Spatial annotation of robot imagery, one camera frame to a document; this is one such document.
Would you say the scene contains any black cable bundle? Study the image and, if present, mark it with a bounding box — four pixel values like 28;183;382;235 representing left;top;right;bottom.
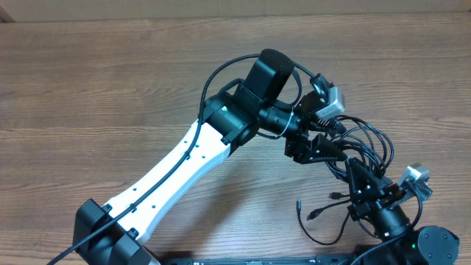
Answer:
295;114;395;247

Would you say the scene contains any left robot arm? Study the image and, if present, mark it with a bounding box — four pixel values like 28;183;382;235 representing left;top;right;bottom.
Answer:
71;49;345;264

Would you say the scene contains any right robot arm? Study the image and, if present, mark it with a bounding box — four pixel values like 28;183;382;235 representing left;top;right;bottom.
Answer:
344;158;459;265

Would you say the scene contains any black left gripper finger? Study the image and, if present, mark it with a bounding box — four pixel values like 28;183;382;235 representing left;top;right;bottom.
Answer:
308;133;347;163
311;118;347;135

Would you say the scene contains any black left camera cable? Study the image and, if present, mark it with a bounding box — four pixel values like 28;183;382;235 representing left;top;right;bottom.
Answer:
46;53;325;265

